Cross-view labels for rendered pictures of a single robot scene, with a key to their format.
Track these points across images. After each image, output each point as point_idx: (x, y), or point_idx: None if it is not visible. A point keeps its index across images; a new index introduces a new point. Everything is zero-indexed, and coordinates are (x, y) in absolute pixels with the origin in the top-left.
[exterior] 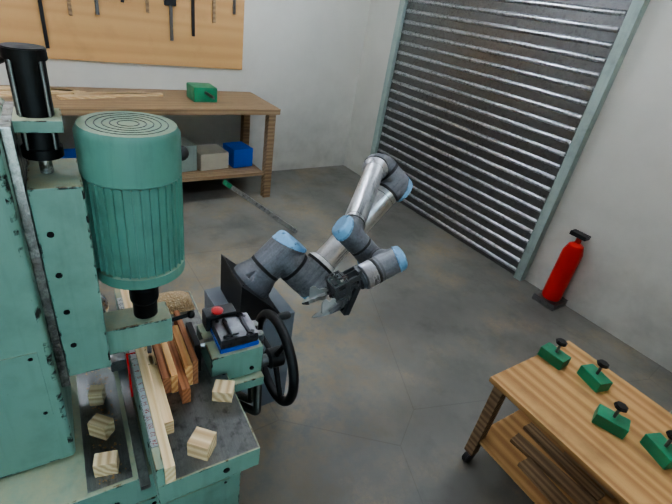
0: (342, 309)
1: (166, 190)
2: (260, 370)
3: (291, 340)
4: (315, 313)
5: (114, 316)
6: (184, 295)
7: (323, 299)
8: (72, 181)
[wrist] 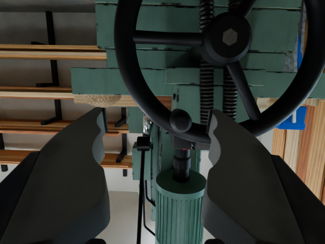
0: None
1: (201, 239)
2: (252, 85)
3: (265, 131)
4: (206, 128)
5: None
6: (99, 104)
7: (105, 179)
8: None
